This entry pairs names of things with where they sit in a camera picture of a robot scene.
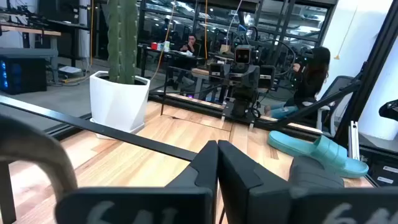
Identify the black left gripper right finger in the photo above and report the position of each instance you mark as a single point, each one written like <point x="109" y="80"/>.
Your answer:
<point x="242" y="186"/>

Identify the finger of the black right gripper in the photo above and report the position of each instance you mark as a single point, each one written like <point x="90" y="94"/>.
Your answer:
<point x="267" y="77"/>
<point x="216" y="72"/>

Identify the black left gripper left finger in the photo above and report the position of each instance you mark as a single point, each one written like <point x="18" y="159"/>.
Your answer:
<point x="205" y="174"/>

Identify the black slide sandal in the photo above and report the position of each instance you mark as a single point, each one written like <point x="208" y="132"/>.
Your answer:
<point x="314" y="174"/>

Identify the teal slide sandal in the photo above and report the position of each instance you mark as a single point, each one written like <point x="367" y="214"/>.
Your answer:
<point x="326" y="152"/>

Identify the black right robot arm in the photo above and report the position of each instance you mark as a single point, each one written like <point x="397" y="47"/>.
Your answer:
<point x="242" y="105"/>

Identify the round wooden stool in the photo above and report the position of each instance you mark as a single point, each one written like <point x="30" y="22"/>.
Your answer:
<point x="201" y="71"/>

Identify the person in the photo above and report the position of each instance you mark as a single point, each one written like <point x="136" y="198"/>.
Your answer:
<point x="191" y="46"/>
<point x="311" y="81"/>

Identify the black background desk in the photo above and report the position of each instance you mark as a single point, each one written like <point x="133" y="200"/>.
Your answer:
<point x="174" y="53"/>

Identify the white cup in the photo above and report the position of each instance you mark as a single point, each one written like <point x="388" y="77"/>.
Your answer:
<point x="167" y="46"/>

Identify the red box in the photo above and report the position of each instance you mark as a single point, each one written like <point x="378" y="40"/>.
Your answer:
<point x="154" y="46"/>

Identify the grey office chair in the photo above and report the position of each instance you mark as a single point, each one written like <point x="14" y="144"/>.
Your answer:
<point x="339" y="85"/>

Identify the tall green cactus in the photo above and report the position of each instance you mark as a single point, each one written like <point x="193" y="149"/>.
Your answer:
<point x="122" y="40"/>

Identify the white faceted plant pot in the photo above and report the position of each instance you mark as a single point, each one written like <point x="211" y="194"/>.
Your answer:
<point x="118" y="102"/>

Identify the silver aluminium extrusion piece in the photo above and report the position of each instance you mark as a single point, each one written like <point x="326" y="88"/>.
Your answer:
<point x="354" y="140"/>

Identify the wooden workbench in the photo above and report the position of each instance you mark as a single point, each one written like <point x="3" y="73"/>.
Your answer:
<point x="31" y="31"/>

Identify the black computer tower blue lights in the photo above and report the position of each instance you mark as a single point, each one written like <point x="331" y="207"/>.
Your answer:
<point x="25" y="74"/>

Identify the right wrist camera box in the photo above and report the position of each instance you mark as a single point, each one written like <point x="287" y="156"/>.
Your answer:
<point x="243" y="55"/>

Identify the wooden shoe shelf black frame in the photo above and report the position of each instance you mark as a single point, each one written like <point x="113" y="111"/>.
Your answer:
<point x="93" y="127"/>

